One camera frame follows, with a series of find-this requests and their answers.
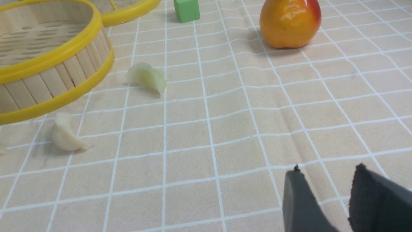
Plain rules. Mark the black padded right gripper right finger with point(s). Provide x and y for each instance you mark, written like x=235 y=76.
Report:
x=378 y=204

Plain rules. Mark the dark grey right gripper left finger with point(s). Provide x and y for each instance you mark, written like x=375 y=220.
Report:
x=301 y=211

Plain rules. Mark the pale green dumpling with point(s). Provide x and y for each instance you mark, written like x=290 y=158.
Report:
x=143 y=74

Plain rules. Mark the white dumpling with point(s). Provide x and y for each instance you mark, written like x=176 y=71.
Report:
x=63 y=136

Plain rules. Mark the yellow rimmed bamboo steamer lid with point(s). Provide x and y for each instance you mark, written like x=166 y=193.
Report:
x=116 y=12

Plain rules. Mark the yellow rimmed bamboo steamer tray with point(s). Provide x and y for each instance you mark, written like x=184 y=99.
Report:
x=52 y=53

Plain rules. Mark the beige checkered tablecloth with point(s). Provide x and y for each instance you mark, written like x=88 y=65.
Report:
x=210 y=154

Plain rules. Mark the orange red toy pear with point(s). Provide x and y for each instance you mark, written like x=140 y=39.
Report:
x=289 y=24

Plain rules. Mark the green foam cube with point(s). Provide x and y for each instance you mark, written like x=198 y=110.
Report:
x=187 y=10

